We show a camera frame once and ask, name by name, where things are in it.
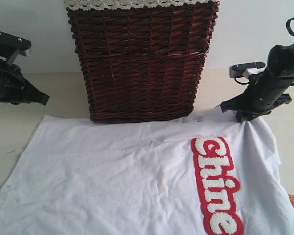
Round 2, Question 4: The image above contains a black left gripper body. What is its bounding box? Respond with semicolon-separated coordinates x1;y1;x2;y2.
0;59;27;104

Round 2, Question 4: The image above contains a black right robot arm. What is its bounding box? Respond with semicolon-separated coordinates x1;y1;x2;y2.
220;44;294;122

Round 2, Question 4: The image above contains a white t-shirt with red lettering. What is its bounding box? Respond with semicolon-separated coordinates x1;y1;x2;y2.
0;108;294;235

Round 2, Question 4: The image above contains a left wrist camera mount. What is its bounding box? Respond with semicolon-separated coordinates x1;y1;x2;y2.
0;31;32;65

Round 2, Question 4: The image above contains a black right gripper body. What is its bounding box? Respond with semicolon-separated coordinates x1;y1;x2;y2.
235;73;293;123

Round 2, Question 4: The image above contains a brown wicker basket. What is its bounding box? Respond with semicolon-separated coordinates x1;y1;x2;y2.
67;0;220;123

